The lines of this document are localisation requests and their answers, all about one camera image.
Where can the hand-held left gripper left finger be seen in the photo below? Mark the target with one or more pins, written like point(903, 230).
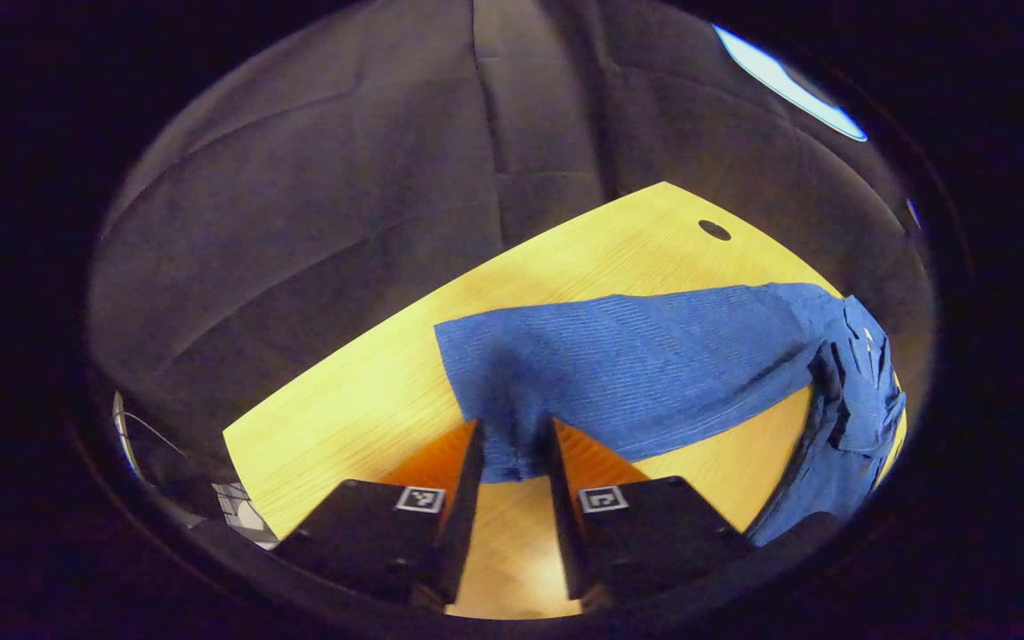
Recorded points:
point(459, 524)

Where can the black backdrop cloth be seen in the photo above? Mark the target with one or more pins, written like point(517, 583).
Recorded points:
point(299, 222)

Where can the blue button shirt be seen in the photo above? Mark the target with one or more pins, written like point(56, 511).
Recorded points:
point(645, 373)

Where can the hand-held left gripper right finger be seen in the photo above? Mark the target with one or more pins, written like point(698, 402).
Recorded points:
point(561, 524)

